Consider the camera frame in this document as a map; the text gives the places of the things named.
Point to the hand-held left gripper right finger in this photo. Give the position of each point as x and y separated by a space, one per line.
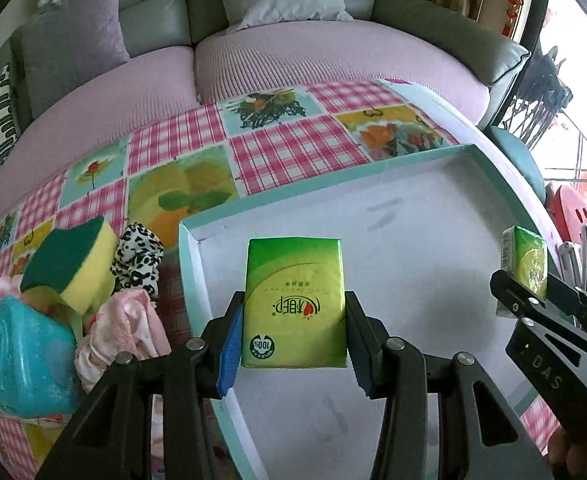
358 352

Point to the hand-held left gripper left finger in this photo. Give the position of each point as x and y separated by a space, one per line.
231 352

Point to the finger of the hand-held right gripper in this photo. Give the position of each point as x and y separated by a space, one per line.
518 290

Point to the green tissue pack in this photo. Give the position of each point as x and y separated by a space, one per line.
528 260
293 305

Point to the white tray with teal rim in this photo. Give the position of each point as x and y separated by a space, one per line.
423 250

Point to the teal wipes pack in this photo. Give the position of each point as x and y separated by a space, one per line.
23 355

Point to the red stool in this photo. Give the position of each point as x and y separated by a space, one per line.
573 210

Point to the teal stool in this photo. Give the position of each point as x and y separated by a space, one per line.
518 160

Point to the leopard print scrunchie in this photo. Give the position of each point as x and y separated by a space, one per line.
136 255

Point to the yellow and green sponge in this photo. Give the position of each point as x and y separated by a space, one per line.
68 260

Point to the pink checked printed tablecloth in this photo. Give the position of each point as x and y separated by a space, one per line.
183 160

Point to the black metal rack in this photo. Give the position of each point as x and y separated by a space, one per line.
543 90

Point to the grey leather sofa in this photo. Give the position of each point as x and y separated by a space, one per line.
423 20

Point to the pink sofa seat cover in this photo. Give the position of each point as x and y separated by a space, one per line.
283 60

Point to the purple cushion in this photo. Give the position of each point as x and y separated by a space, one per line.
73 45

